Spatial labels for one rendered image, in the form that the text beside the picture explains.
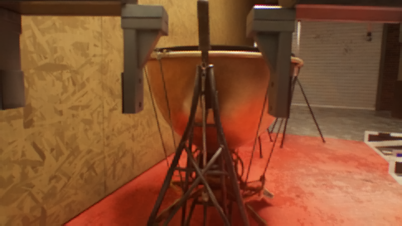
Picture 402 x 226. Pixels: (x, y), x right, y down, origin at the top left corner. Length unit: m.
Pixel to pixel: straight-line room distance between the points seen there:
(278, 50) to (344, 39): 7.08
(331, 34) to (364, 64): 1.21
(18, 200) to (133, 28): 0.96
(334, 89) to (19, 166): 6.98
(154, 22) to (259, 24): 0.10
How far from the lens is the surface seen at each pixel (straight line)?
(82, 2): 0.23
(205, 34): 0.57
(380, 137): 3.20
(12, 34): 0.29
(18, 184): 1.07
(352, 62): 7.25
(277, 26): 0.21
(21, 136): 1.03
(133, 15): 0.21
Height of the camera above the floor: 0.69
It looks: 5 degrees down
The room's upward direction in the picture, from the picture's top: 1 degrees clockwise
